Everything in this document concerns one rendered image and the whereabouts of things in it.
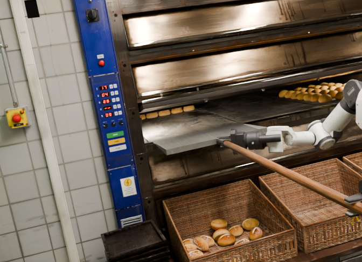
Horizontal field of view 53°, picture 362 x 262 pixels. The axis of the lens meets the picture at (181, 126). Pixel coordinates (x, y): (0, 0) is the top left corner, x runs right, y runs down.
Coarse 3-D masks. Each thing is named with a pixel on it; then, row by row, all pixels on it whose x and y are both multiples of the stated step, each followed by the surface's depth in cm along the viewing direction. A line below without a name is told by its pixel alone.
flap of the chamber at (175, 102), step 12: (324, 72) 210; (336, 72) 212; (348, 72) 220; (252, 84) 200; (264, 84) 201; (276, 84) 203; (288, 84) 221; (192, 96) 192; (204, 96) 193; (216, 96) 199; (144, 108) 186; (156, 108) 196
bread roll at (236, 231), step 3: (234, 225) 210; (237, 225) 210; (231, 228) 208; (234, 228) 207; (237, 228) 208; (240, 228) 208; (231, 231) 207; (234, 231) 206; (237, 231) 207; (240, 231) 207; (234, 234) 206; (237, 234) 206; (240, 234) 207
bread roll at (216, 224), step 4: (216, 220) 210; (220, 220) 211; (224, 220) 211; (212, 224) 207; (216, 224) 206; (220, 224) 207; (224, 224) 208; (212, 228) 208; (216, 228) 207; (220, 228) 207; (224, 228) 209
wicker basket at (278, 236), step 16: (208, 192) 214; (224, 192) 217; (256, 192) 213; (176, 208) 209; (192, 208) 211; (208, 208) 214; (224, 208) 215; (240, 208) 217; (256, 208) 217; (272, 208) 198; (176, 224) 208; (208, 224) 212; (240, 224) 216; (272, 224) 202; (288, 224) 183; (176, 240) 189; (256, 240) 174; (272, 240) 177; (288, 240) 179; (176, 256) 197; (208, 256) 168; (224, 256) 171; (240, 256) 173; (256, 256) 186; (272, 256) 178; (288, 256) 181
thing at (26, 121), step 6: (12, 108) 178; (18, 108) 178; (24, 108) 179; (6, 114) 177; (12, 114) 178; (18, 114) 178; (24, 114) 179; (6, 120) 178; (24, 120) 180; (30, 120) 185; (12, 126) 179; (18, 126) 179; (24, 126) 180
